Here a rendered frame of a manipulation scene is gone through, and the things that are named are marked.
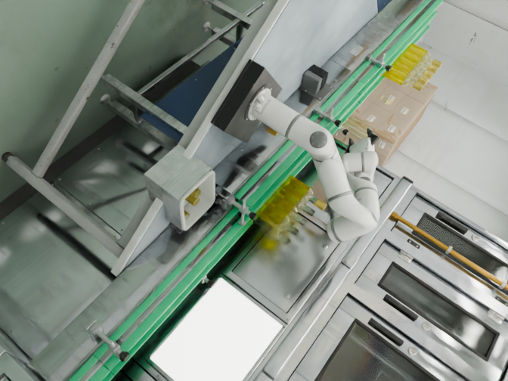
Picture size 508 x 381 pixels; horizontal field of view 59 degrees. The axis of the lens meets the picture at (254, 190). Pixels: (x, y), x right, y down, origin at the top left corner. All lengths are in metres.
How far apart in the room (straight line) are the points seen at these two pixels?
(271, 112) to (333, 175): 0.30
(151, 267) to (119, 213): 0.44
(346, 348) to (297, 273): 0.34
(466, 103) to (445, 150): 1.06
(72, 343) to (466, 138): 6.16
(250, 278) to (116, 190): 0.73
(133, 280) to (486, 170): 5.73
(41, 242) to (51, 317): 0.33
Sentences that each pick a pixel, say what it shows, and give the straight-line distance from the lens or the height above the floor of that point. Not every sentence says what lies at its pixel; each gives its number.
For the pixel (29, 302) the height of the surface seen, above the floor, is 0.48.
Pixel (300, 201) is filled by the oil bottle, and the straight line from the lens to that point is 1.87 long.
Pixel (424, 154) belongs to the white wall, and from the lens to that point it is 6.57.
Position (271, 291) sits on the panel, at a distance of 1.85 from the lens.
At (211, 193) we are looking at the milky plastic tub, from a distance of 1.67.
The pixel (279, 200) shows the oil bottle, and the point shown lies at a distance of 1.86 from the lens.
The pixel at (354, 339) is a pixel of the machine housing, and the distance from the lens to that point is 1.91.
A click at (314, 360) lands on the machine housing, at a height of 1.47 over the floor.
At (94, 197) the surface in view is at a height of 0.31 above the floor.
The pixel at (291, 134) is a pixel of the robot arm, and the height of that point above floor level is 0.99.
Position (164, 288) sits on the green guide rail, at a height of 0.91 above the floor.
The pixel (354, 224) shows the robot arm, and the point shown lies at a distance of 1.51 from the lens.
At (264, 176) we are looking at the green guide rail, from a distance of 1.79.
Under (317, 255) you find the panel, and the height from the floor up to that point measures 1.24.
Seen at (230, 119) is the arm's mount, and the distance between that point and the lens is 1.52.
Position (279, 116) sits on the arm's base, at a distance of 1.55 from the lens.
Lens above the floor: 1.43
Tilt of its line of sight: 17 degrees down
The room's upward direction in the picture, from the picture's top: 125 degrees clockwise
